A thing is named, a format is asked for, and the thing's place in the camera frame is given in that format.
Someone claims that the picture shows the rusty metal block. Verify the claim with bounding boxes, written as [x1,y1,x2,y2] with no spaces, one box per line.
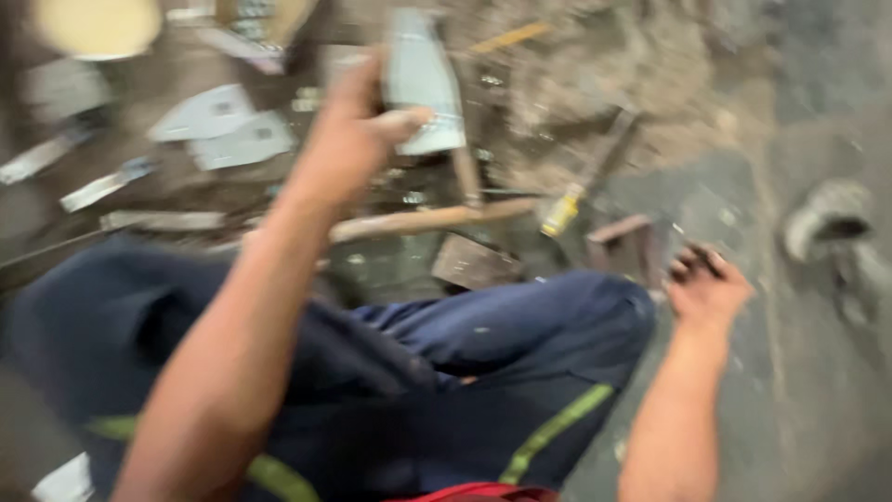
[431,233,524,292]

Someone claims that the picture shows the long wooden handle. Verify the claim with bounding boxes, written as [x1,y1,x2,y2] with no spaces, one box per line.
[328,197,541,245]

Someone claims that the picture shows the hammer with wooden handle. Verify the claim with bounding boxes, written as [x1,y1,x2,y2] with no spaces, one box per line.
[571,108,642,199]

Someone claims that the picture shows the pile of sawdust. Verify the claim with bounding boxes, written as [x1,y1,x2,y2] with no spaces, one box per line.
[481,0,774,189]

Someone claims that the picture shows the long flat metal bar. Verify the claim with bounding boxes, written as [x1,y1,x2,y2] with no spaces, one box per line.
[99,209,227,232]

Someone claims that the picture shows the person's navy blue trousers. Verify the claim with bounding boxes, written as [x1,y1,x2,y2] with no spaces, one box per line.
[0,233,657,502]

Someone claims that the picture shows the flat metal strip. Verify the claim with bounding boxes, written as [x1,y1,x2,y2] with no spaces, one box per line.
[0,129,92,186]
[59,157,157,214]

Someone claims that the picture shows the person's red shirt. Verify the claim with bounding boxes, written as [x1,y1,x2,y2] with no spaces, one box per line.
[382,482,562,502]

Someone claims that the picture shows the person's left hand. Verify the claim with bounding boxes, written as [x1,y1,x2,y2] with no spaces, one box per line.
[287,50,434,209]

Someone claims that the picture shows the reddish metal bracket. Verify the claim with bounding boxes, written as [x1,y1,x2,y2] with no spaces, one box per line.
[585,213,670,288]

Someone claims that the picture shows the grey shoe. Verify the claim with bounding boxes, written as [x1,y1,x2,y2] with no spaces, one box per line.
[782,178,875,264]

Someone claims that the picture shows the pale round bowl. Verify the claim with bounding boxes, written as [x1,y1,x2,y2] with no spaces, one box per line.
[31,0,164,62]

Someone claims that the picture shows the small yellow bottle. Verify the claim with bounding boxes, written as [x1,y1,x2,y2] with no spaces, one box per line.
[540,183,585,238]

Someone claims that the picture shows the person's right hand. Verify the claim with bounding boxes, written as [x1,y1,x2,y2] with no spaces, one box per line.
[668,243,756,332]

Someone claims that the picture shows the grey metal trowel blade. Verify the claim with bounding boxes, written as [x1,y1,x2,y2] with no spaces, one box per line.
[382,7,468,157]

